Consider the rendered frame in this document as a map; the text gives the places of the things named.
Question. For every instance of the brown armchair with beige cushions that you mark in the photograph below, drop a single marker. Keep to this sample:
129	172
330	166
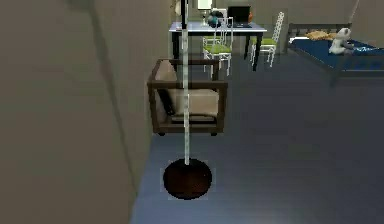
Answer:
200	103

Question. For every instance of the white chair with green seat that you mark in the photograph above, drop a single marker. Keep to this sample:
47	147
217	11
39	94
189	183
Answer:
266	41
218	50

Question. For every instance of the floor lamp with round base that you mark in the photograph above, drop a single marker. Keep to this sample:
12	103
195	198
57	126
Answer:
186	180

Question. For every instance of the pale table with black legs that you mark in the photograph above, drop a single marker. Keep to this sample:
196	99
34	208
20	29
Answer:
240	30

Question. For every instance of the dark teal round vase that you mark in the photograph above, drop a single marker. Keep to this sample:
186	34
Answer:
214	19

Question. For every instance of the white table lamp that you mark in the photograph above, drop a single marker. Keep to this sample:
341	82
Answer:
204	6

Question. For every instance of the black laptop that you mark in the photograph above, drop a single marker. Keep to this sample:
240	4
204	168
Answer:
239	15

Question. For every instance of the orange round object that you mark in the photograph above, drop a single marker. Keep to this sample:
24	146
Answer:
250	16

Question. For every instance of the orange pillow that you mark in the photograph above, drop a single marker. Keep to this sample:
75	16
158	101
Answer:
320	34

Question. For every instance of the bed with blue cover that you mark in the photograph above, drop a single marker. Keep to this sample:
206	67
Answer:
333	53

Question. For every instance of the white teddy bear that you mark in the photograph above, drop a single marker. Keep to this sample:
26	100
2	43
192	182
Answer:
340	41

